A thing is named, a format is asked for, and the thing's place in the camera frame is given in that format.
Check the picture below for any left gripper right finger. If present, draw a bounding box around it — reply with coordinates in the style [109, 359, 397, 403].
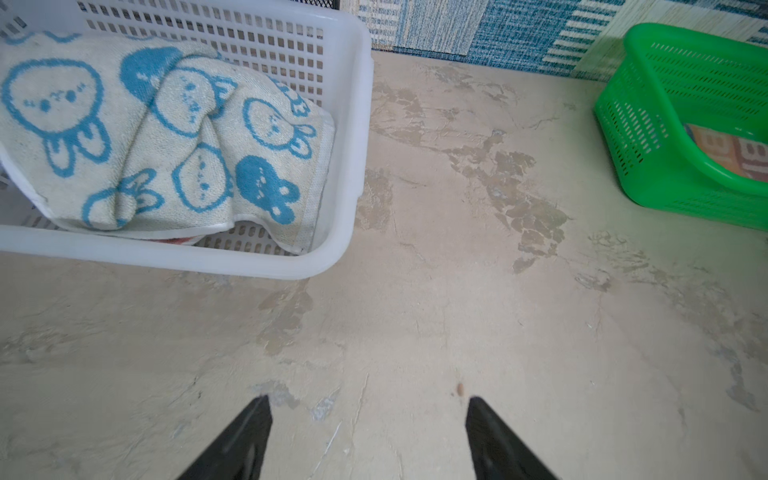
[465, 396, 556, 480]

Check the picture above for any blue bunny pattern towel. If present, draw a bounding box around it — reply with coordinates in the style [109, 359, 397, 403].
[1, 31, 335, 255]

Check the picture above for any orange blue lettered towel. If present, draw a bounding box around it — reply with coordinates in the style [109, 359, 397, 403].
[684, 124, 767, 183]

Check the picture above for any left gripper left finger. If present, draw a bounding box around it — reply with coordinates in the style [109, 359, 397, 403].
[178, 395, 273, 480]

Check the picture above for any green plastic basket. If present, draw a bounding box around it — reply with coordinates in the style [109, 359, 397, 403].
[595, 23, 767, 230]

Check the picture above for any white plastic laundry basket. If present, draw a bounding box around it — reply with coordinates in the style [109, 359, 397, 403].
[1, 1, 374, 280]

